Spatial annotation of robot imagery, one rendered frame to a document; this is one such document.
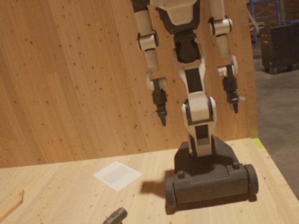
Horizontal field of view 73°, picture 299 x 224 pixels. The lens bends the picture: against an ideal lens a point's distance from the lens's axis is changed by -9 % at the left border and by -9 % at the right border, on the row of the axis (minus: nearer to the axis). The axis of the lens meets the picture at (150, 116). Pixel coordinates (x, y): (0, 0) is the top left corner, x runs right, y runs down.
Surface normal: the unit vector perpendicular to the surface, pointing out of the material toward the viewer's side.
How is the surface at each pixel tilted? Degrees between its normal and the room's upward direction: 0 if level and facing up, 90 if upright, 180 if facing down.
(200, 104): 66
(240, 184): 90
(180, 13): 90
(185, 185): 45
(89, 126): 90
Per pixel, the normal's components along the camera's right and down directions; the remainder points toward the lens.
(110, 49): -0.13, 0.37
